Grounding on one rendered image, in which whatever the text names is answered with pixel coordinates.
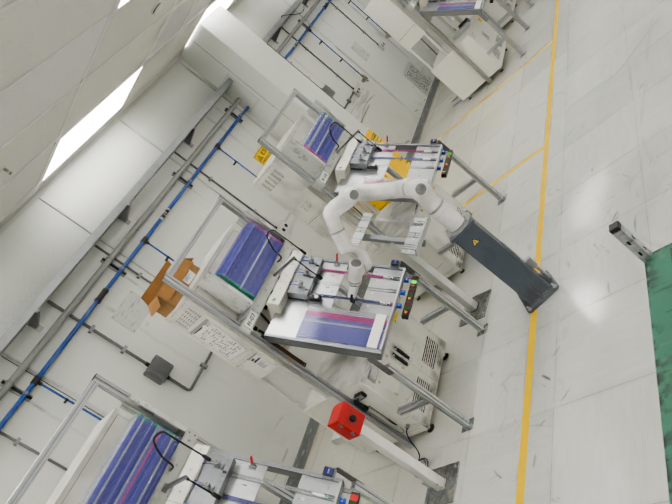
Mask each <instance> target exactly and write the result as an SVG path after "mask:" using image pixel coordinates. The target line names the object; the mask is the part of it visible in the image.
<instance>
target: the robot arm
mask: <svg viewBox="0 0 672 504"><path fill-rule="evenodd" d="M396 198H411V199H414V200H416V201H417V202H418V203H419V204H420V205H421V207H422V208H423V209H424V210H425V211H426V212H427V213H428V214H429V215H431V216H432V217H433V218H434V219H435V220H437V221H438V222H439V223H440V224H441V225H443V226H444V227H445V228H446V229H448V230H447V233H446V235H447V237H448V238H453V237H455V236H457V235H458V234H459V233H461V232H462V230H463V229H464V228H465V227H466V225H467V224H468V222H469V220H470V214H469V213H468V212H462V213H459V212H458V211H456V210H455V209H454V208H453V207H452V206H450V205H449V204H448V203H447V202H446V201H444V200H443V199H442V198H441V197H440V196H439V195H437V194H436V192H435V191H434V189H433V188H432V187H431V186H430V184H428V183H427V182H426V181H424V180H422V179H419V178H407V179H402V180H398V181H392V182H383V183H371V184H353V185H345V186H342V187H341V188H340V190H339V195H338V196H337V197H336V198H334V199H333V200H331V201H330V202H329V203H328V204H327V205H326V207H325V208H324V211H323V219H324V221H325V224H326V226H327V228H328V230H329V232H330V235H331V237H332V239H333V241H334V243H335V245H336V248H337V250H338V252H339V253H340V254H342V255H344V254H348V253H355V254H356V255H357V256H358V258H359V259H356V258H355V259H352V260H350V261H349V268H348V283H349V289H348V296H347V297H348V298H349V297H350V302H351V303H355V298H356V295H357V292H358V289H359V285H360V284H361V283H362V276H363V274H364V273H366V272H367V271H369V270H370V269H371V268H372V263H371V261H370V258H369V256H368V254H367V253H366V251H365V250H364V249H362V248H361V247H358V246H355V245H353V244H352V243H351V242H350V239H349V237H348V235H347V232H346V230H345V228H344V225H343V223H342V221H341V218H340V217H341V215H342V214H343V213H345V212H346V211H347V210H349V209H350V208H352V207H353V206H354V205H355V204H356V203H357V202H358V201H376V200H387V199H396Z"/></svg>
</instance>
